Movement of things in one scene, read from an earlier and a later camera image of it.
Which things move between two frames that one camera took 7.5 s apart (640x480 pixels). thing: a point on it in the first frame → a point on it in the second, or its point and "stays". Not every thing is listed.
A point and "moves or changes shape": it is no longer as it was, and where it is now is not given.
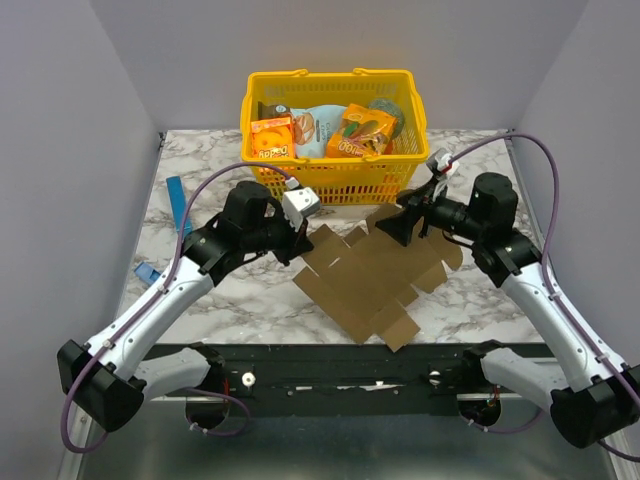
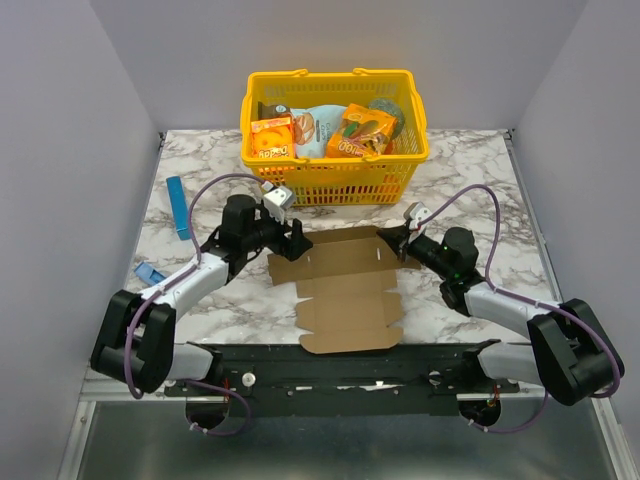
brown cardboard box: [366, 282] moves or changes shape
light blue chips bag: [312, 126] stays
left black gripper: [298, 240] stays
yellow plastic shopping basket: [352, 138] stays
